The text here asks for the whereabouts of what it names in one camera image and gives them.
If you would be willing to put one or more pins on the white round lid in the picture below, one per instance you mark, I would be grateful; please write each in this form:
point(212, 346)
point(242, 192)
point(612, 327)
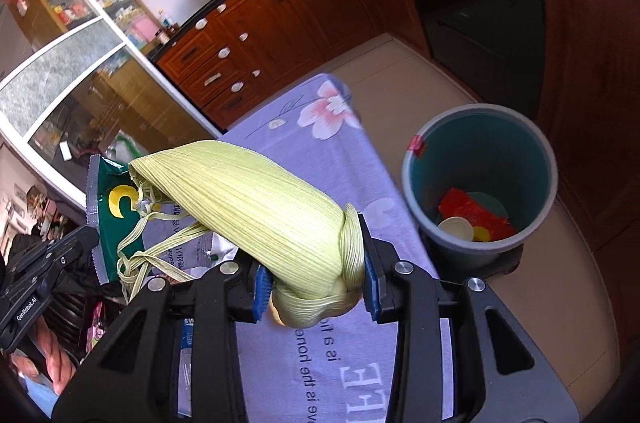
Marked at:
point(456, 229)

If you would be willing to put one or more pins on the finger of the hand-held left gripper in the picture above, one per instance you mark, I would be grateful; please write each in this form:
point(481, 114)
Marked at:
point(65, 248)

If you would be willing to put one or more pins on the black built-in oven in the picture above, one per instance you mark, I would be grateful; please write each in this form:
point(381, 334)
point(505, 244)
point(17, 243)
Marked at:
point(475, 3)

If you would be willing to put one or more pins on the tall wooden cabinet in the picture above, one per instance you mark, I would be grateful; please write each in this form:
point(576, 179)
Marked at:
point(590, 78)

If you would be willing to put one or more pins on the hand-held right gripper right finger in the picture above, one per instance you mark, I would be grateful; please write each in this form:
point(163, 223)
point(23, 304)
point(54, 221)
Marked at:
point(370, 288)

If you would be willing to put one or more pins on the yellow scrap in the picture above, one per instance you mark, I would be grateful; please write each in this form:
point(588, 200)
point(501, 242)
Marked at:
point(481, 234)

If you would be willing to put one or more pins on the red wrapper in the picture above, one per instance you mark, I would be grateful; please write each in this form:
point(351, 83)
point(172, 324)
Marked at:
point(480, 213)

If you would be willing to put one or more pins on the person's left hand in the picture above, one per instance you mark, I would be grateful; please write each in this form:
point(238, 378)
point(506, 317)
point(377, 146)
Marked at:
point(50, 355)

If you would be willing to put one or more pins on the grey teal trash bin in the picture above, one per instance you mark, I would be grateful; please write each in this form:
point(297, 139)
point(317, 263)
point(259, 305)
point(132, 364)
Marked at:
point(500, 163)

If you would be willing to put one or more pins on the glass sliding door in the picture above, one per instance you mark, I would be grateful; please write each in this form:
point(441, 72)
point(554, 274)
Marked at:
point(65, 68)

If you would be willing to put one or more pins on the pink packet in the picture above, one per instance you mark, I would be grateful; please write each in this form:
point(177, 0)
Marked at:
point(95, 325)

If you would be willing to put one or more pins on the clear plastic bottle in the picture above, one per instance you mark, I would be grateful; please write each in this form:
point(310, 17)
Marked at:
point(187, 353)

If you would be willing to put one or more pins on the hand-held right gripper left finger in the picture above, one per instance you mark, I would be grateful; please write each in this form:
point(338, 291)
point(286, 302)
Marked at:
point(260, 295)

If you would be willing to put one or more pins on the wooden base cabinets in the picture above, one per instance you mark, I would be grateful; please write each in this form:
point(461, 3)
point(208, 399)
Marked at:
point(300, 28)

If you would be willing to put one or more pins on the purple floral tablecloth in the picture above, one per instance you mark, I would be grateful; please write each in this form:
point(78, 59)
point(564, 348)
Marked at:
point(310, 378)

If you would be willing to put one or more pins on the green snack packet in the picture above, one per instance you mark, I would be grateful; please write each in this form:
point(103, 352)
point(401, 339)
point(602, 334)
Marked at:
point(112, 228)

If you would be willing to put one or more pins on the green corn husk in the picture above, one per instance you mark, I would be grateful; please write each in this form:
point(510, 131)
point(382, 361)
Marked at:
point(250, 213)

